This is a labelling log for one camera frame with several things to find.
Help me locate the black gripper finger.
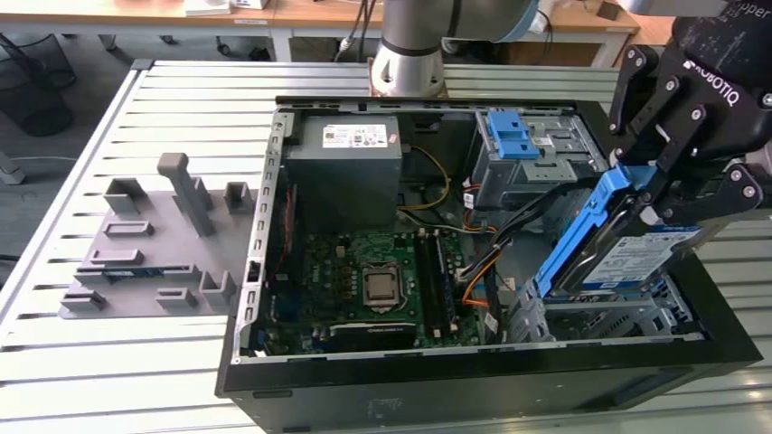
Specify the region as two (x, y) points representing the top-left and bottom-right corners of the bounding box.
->
(608, 44), (707, 168)
(654, 156), (766, 227)

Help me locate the hard disk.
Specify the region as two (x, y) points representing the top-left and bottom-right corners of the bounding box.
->
(539, 162), (707, 302)

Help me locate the metal disk bay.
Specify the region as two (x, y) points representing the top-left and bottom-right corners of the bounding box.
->
(506, 275), (707, 344)

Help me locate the wooden cabinet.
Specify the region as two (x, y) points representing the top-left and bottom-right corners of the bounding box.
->
(614, 13), (680, 73)

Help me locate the blue plastic drive latch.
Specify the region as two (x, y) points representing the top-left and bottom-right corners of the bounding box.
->
(487, 110), (542, 160)

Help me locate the metal drive cage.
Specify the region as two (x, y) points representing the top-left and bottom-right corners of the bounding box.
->
(470, 108), (611, 212)

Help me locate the black RAM slot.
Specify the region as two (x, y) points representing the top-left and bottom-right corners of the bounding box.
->
(415, 229), (440, 339)

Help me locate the grey power supply unit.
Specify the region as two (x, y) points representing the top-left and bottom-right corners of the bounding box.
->
(283, 113), (404, 231)

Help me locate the silver CPU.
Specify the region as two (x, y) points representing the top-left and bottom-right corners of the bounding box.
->
(364, 269), (400, 303)

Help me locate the black CPU socket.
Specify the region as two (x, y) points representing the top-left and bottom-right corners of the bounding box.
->
(359, 259), (406, 316)

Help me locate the green motherboard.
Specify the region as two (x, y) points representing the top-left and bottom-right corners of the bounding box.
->
(264, 228), (484, 356)

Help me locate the black PC case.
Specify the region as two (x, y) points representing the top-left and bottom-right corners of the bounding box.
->
(215, 95), (763, 434)

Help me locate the black graphics card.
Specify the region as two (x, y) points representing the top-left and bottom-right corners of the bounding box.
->
(328, 319), (418, 354)

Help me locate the large white box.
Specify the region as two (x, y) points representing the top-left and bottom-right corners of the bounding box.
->
(184, 0), (235, 17)

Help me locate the grey parts rack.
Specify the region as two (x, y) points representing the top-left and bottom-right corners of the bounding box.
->
(58, 152), (260, 321)

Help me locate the black mesh waste bin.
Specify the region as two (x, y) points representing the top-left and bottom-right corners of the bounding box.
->
(0, 33), (78, 137)

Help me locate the grey metal stand foot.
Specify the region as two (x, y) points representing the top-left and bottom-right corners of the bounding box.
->
(0, 148), (30, 185)

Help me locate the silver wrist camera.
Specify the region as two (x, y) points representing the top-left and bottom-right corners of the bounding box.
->
(620, 0), (728, 17)

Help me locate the black cable bundle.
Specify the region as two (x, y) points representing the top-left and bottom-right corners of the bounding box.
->
(458, 180), (596, 290)

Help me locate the yellow wire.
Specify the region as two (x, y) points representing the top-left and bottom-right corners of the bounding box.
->
(398, 145), (454, 212)

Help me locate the orange wire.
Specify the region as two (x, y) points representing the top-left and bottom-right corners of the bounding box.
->
(462, 264), (494, 308)

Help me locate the wooden desk white frame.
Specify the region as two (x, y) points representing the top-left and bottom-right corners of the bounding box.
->
(0, 0), (642, 69)

